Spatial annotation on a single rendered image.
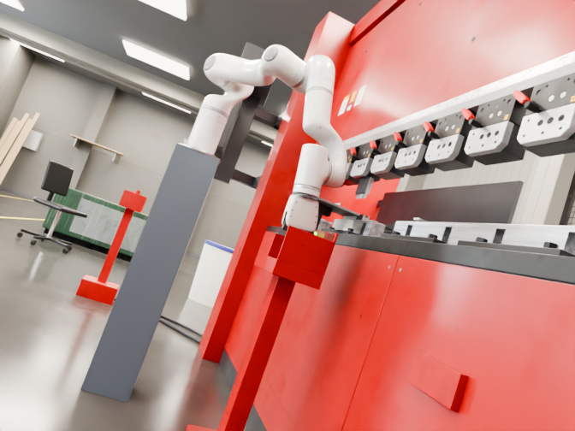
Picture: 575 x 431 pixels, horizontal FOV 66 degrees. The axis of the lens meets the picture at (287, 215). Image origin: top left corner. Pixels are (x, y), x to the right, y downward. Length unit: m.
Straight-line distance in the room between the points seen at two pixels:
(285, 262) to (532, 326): 0.69
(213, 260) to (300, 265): 3.40
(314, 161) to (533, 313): 0.75
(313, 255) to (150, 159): 11.30
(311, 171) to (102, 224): 5.07
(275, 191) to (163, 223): 1.11
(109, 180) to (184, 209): 10.80
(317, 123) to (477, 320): 0.76
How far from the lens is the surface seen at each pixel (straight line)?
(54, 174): 5.45
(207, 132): 1.87
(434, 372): 1.01
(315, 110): 1.44
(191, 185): 1.81
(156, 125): 12.67
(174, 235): 1.80
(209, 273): 4.71
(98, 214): 6.25
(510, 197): 2.07
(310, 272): 1.34
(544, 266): 0.91
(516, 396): 0.89
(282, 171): 2.78
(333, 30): 3.11
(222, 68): 1.90
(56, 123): 13.09
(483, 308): 0.98
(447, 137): 1.53
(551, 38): 1.40
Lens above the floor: 0.71
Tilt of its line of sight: 6 degrees up
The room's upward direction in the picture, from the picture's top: 20 degrees clockwise
